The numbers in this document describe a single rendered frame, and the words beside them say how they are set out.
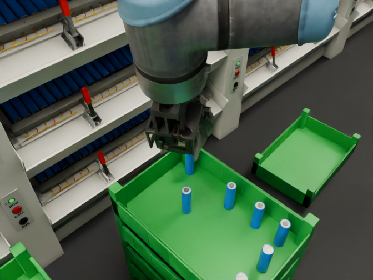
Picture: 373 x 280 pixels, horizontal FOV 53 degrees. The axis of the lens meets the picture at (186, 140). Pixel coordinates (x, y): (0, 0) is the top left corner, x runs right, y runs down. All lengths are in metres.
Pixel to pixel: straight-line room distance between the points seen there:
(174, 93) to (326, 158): 0.92
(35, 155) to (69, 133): 0.09
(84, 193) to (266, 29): 0.72
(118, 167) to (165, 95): 0.60
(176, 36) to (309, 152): 0.98
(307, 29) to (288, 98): 1.11
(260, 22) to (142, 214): 0.45
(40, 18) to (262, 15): 0.47
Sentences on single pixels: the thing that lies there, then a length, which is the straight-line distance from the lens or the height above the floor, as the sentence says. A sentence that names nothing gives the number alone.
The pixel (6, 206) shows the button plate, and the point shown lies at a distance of 0.86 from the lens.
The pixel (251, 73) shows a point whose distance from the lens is 1.33.
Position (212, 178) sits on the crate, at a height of 0.32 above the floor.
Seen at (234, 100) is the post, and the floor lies 0.14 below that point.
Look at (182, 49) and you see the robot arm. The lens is 0.40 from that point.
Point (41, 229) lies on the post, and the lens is 0.97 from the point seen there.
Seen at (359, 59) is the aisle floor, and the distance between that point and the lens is 1.82.
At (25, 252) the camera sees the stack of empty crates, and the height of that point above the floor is 0.39.
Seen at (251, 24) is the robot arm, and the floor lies 0.75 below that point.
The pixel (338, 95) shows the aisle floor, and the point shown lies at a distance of 1.58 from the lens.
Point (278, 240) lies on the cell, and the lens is 0.69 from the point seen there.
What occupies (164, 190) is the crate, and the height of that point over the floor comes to 0.32.
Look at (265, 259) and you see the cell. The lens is 0.63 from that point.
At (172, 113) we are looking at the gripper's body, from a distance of 0.47.
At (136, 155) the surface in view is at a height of 0.15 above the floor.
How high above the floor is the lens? 0.93
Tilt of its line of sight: 46 degrees down
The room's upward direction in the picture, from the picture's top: straight up
